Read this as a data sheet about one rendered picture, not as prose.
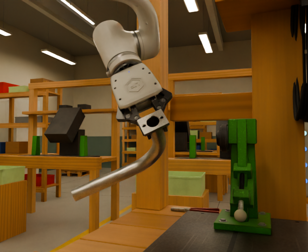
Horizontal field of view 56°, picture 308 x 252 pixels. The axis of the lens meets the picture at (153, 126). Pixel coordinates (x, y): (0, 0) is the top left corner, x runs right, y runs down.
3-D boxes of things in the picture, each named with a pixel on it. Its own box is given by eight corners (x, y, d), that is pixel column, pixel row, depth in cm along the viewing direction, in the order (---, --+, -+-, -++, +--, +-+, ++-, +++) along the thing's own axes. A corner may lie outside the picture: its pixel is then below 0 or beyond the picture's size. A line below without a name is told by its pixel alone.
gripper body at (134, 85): (101, 70, 65) (118, 106, 60) (143, 52, 66) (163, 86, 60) (111, 90, 72) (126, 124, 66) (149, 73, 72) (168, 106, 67)
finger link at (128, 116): (123, 113, 61) (134, 138, 58) (137, 107, 61) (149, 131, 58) (126, 121, 64) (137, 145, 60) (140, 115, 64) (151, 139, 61)
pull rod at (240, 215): (246, 224, 64) (246, 197, 64) (233, 222, 65) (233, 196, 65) (248, 217, 69) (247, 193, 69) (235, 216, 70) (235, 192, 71)
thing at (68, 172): (80, 176, 876) (80, 161, 878) (56, 175, 895) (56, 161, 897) (97, 172, 992) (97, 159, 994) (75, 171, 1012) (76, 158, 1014)
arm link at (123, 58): (100, 61, 66) (104, 70, 64) (136, 46, 67) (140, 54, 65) (111, 84, 73) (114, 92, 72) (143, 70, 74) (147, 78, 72)
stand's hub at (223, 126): (227, 153, 74) (227, 123, 74) (215, 152, 75) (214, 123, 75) (230, 151, 81) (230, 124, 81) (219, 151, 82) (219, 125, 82)
